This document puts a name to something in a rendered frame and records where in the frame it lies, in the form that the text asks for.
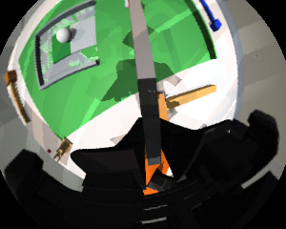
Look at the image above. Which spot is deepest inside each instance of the white golf ball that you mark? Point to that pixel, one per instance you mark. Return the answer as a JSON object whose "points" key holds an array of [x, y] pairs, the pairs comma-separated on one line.
{"points": [[64, 35]]}

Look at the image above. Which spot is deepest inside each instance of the blue golf putter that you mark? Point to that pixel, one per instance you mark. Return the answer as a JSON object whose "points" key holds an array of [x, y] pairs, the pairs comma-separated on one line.
{"points": [[215, 26]]}

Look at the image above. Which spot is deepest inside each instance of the green rectangular mat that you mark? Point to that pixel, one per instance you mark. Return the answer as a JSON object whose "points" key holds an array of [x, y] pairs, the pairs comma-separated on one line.
{"points": [[176, 42]]}

